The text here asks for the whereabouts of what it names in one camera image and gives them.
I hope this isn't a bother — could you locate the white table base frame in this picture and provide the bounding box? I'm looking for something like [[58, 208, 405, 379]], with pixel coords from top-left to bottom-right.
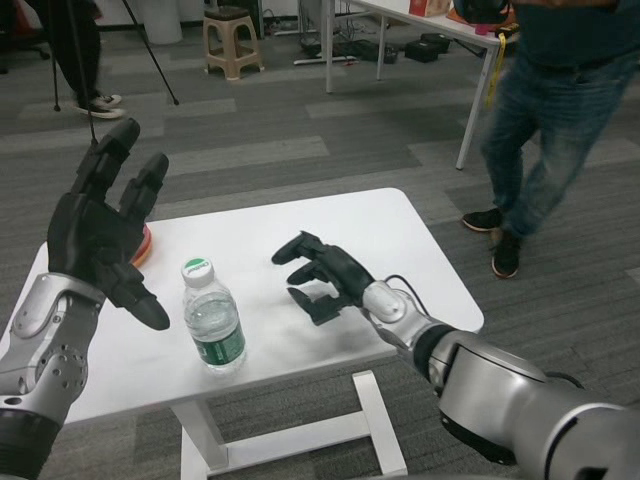
[[169, 370, 409, 480]]

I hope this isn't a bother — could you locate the round wooden plate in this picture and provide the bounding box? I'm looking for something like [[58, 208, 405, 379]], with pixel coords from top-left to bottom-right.
[[129, 239, 155, 269]]

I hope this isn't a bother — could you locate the orange tissue box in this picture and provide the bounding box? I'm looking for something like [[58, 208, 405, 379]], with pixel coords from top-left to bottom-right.
[[408, 0, 454, 16]]

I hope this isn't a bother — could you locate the white waste bin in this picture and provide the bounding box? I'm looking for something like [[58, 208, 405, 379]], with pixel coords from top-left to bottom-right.
[[149, 0, 184, 46]]

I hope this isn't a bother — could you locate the person in teal shirt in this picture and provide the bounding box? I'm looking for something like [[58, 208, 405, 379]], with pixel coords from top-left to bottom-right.
[[452, 0, 640, 279]]

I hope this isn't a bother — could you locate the beige plastic stool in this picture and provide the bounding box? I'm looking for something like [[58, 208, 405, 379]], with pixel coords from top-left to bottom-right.
[[202, 5, 264, 81]]

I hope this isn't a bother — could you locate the person in black trousers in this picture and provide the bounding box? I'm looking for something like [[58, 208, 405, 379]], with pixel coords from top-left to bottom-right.
[[38, 0, 125, 120]]

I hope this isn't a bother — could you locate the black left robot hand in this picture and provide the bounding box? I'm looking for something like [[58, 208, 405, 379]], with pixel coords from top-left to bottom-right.
[[46, 118, 171, 331]]

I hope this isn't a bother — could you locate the black equipment case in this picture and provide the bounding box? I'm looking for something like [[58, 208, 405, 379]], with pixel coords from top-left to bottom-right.
[[404, 33, 451, 64], [332, 39, 401, 64]]

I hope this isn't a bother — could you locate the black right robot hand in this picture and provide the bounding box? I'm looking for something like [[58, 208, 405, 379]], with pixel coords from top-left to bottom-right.
[[270, 230, 376, 327]]

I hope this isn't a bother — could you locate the white office table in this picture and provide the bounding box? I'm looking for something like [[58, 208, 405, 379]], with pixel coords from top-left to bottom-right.
[[324, 0, 521, 171]]

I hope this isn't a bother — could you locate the black office chair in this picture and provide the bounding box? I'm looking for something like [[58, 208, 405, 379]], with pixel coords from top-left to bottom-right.
[[0, 0, 52, 76]]

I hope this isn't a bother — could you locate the black tripod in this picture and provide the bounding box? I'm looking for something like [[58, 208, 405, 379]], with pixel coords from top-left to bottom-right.
[[51, 0, 180, 146]]

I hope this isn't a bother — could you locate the clear plastic water bottle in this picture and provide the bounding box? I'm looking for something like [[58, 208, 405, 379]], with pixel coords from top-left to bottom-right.
[[180, 256, 248, 374]]

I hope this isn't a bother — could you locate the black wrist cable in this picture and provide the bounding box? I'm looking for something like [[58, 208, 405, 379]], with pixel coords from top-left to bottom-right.
[[384, 273, 434, 314]]

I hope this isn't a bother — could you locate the yellow hanging strap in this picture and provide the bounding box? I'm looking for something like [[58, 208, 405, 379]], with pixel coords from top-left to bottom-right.
[[487, 27, 519, 109]]

